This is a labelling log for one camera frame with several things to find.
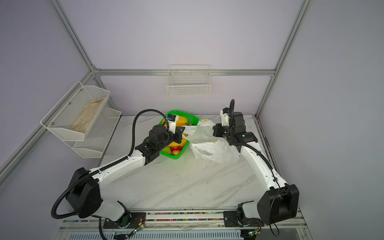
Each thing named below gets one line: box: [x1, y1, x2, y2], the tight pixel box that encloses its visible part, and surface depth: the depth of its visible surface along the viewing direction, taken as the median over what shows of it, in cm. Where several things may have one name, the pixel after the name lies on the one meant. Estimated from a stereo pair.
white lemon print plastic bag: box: [183, 119, 240, 164], surface depth 78 cm
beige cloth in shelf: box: [70, 97, 106, 134], surface depth 82 cm
